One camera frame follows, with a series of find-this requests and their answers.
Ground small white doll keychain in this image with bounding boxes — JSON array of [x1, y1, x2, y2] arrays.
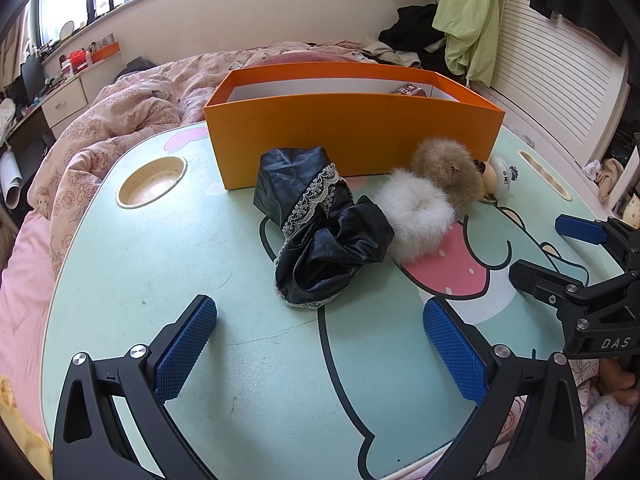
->
[[472, 155, 518, 206]]

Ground person's right hand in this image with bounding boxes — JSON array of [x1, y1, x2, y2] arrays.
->
[[597, 360, 640, 406]]

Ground grey crumpled clothing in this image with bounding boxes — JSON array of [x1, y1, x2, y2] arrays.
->
[[120, 56, 158, 78]]

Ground white louvred wardrobe door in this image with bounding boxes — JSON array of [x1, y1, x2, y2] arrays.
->
[[470, 0, 631, 171]]

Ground black monitor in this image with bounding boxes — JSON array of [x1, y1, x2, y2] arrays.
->
[[20, 55, 46, 103]]

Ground orange cardboard box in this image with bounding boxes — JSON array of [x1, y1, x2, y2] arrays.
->
[[203, 62, 507, 191]]

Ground light green hanging garment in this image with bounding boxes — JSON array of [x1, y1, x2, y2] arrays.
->
[[432, 0, 501, 86]]

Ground pink floral pyjama trousers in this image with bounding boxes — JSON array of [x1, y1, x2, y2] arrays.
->
[[572, 360, 640, 480]]

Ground white fluffy scrunchie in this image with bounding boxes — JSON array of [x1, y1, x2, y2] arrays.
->
[[374, 167, 457, 264]]

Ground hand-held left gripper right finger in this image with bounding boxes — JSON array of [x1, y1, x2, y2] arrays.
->
[[422, 296, 587, 480]]

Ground black clothes pile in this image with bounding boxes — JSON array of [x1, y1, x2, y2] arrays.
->
[[378, 4, 446, 53]]

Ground brown fluffy pom-pom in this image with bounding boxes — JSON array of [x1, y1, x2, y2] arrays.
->
[[411, 136, 487, 211]]

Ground black lace-trimmed scrunchie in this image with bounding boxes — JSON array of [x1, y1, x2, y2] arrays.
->
[[252, 146, 396, 309]]

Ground red and black mahjong block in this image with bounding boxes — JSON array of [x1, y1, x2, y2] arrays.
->
[[390, 82, 431, 97]]

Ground beige cloth heap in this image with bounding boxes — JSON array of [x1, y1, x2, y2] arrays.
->
[[597, 158, 626, 201]]

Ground beige crumpled garment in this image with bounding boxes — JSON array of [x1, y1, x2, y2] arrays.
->
[[362, 42, 421, 68]]

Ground pink floral quilt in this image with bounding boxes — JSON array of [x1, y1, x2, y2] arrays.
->
[[27, 42, 381, 221]]

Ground green cartoon-print desktop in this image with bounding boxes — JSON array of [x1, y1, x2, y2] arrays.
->
[[40, 122, 616, 480]]

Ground pink bedsheet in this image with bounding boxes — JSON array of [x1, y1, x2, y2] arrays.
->
[[0, 210, 57, 441]]

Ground white drawer cabinet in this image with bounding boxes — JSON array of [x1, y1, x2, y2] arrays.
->
[[41, 52, 123, 133]]

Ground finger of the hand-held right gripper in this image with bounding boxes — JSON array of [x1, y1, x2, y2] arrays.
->
[[555, 214, 640, 281], [509, 259, 601, 322]]

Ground white rolled sheet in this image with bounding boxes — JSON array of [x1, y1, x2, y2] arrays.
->
[[0, 150, 23, 208]]

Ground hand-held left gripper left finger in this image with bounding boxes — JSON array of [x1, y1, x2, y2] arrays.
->
[[52, 294, 218, 480]]

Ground yellow cloth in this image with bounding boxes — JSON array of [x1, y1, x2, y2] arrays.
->
[[0, 375, 51, 480]]

